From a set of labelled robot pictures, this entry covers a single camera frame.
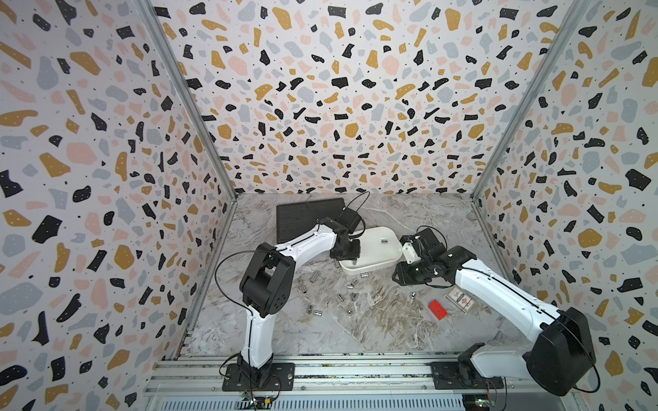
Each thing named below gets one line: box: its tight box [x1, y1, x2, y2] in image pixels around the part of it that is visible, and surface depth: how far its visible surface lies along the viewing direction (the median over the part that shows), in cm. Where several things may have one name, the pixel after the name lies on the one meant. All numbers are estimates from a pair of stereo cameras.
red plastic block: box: [428, 299, 449, 322], surface depth 89 cm
